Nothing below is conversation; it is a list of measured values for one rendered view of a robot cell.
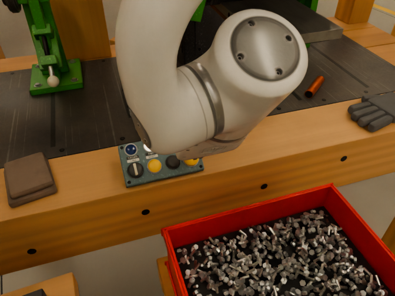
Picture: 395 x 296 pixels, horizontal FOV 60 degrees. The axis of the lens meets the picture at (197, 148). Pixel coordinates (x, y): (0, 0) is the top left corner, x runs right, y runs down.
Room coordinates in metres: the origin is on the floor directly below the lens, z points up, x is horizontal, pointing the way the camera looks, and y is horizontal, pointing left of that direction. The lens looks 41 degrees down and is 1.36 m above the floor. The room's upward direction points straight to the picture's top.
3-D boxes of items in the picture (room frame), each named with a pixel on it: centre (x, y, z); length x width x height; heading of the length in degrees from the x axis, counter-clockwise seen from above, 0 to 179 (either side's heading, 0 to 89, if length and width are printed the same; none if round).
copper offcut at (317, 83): (0.77, -0.30, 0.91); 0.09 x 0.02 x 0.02; 147
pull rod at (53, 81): (0.75, 0.36, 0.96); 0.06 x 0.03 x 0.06; 18
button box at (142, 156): (0.49, 0.07, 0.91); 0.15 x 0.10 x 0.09; 108
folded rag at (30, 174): (0.44, 0.31, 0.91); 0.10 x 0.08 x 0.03; 28
